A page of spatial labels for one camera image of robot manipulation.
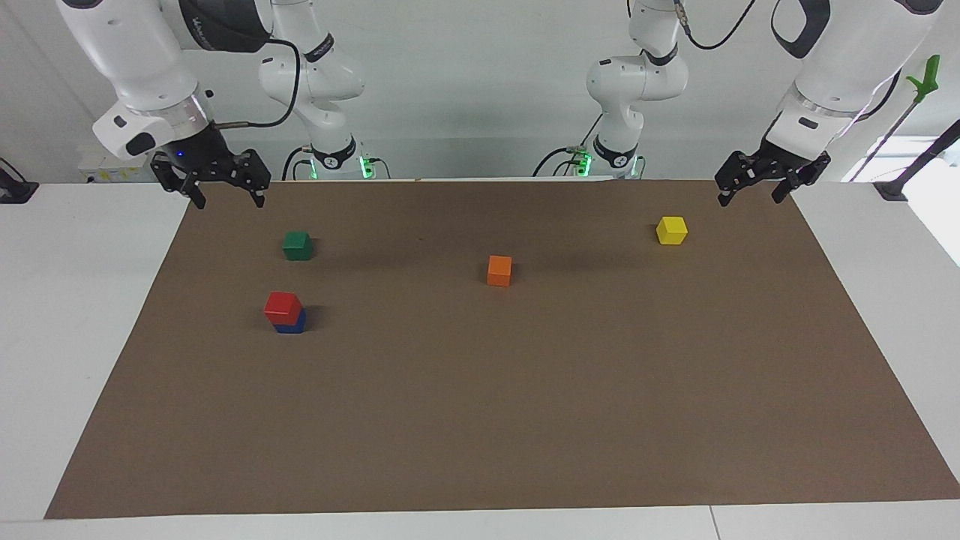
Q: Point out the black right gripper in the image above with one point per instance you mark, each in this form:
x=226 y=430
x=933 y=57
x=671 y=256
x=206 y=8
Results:
x=201 y=154

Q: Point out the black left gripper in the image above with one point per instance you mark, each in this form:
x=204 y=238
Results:
x=778 y=161

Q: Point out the red wooden block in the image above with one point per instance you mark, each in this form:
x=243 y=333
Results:
x=283 y=307

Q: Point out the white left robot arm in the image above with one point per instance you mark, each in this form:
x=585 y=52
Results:
x=855 y=52

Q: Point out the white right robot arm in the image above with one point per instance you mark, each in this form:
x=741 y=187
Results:
x=135 y=52

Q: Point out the green wooden block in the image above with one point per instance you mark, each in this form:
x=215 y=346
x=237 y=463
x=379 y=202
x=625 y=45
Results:
x=298 y=246

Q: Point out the yellow wooden block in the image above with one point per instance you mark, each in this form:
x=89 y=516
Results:
x=672 y=231

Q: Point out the blue wooden block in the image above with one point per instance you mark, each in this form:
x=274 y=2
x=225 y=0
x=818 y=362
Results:
x=294 y=327

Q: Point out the orange wooden block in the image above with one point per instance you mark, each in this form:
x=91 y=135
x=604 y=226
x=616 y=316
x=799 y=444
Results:
x=499 y=271

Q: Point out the white box with yellow label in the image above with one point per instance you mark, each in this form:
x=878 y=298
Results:
x=97 y=171

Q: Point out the black stand with slanted bar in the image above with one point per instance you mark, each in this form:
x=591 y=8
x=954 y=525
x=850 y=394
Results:
x=892 y=189

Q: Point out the thin pole with green tip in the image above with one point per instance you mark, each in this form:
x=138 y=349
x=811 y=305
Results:
x=926 y=79

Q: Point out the black table clamp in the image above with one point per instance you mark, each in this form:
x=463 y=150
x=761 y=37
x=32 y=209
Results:
x=15 y=191

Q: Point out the brown paper mat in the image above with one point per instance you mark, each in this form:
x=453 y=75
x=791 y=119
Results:
x=480 y=405

